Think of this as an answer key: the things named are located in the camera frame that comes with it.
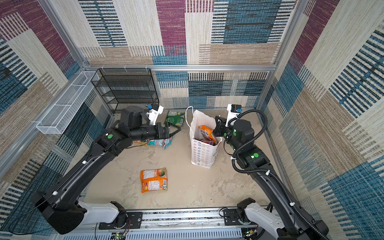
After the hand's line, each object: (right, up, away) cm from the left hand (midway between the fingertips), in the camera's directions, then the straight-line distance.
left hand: (175, 128), depth 64 cm
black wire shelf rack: (-43, +28, +43) cm, 67 cm away
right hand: (+18, +4, +4) cm, 18 cm away
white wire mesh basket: (-56, +4, +7) cm, 57 cm away
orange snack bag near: (-14, -29, +19) cm, 37 cm away
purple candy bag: (+18, -9, +23) cm, 30 cm away
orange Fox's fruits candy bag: (+16, -3, +23) cm, 28 cm away
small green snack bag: (-6, +6, +47) cm, 48 cm away
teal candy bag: (-11, -10, +35) cm, 38 cm away
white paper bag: (+12, -13, +14) cm, 23 cm away
